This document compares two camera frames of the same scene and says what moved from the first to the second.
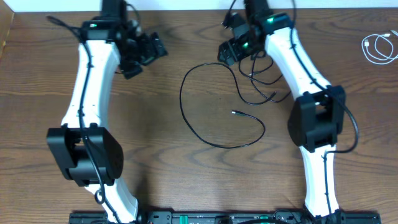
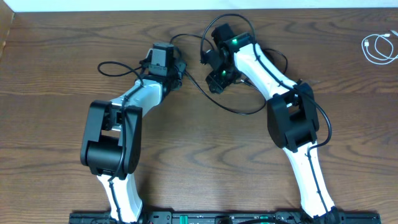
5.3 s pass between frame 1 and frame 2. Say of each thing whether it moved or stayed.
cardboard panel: stayed
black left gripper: moved
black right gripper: moved
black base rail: stayed
